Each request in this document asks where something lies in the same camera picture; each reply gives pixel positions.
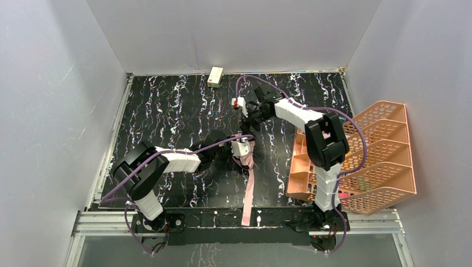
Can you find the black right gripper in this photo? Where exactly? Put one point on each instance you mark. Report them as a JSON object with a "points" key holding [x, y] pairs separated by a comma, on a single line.
{"points": [[247, 120]]}

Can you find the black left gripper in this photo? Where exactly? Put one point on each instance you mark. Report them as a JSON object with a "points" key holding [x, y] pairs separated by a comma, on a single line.
{"points": [[252, 151]]}

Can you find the pink and black folding umbrella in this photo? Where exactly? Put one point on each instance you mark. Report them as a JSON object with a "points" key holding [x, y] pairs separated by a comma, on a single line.
{"points": [[246, 163]]}

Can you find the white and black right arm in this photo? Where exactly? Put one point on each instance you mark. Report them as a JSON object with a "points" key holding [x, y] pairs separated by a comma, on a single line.
{"points": [[324, 139]]}

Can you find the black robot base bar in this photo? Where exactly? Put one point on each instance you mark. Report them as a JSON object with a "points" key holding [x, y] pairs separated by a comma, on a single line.
{"points": [[293, 225]]}

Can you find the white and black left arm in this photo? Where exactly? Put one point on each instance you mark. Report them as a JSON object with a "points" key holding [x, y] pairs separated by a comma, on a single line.
{"points": [[139, 171]]}

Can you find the small white box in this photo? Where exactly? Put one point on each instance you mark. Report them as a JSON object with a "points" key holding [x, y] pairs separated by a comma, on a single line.
{"points": [[215, 77]]}

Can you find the orange plastic desk organizer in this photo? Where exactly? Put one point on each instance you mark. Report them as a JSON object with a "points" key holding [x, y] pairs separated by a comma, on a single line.
{"points": [[386, 178]]}

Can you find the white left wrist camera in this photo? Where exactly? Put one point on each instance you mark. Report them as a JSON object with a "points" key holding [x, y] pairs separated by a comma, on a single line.
{"points": [[240, 148]]}

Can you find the aluminium table frame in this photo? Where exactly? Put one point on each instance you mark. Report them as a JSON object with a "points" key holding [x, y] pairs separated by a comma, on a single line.
{"points": [[116, 223]]}

